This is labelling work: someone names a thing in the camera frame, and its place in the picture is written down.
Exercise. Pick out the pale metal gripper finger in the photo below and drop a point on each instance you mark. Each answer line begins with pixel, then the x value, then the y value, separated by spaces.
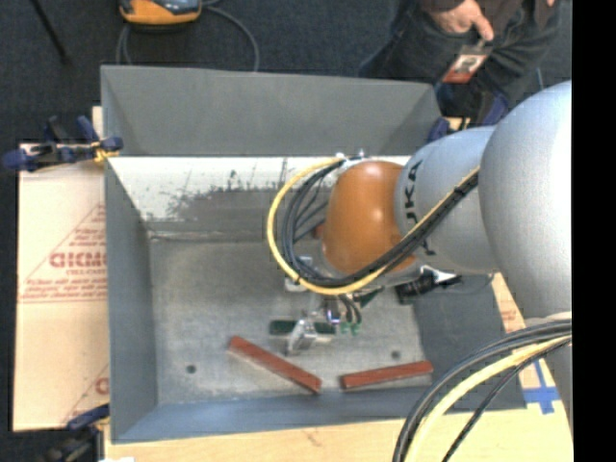
pixel 296 337
pixel 315 340

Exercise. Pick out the dark green block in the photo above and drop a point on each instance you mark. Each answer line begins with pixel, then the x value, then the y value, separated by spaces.
pixel 280 327

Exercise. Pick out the person's right hand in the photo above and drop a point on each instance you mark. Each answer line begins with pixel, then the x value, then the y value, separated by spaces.
pixel 462 17

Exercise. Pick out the red-brown flat block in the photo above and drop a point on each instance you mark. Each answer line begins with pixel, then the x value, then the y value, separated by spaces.
pixel 385 376
pixel 274 364

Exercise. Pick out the grey metal bin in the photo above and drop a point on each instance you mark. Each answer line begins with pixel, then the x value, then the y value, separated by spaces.
pixel 216 296

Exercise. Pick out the brown cardboard board red print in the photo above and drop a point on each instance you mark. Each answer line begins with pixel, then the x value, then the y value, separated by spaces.
pixel 58 258

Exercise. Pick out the orange and white badge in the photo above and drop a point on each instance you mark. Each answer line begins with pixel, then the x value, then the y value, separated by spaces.
pixel 466 63

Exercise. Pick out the black cylinder on white bracket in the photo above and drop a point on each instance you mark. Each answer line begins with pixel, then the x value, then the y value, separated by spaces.
pixel 416 287

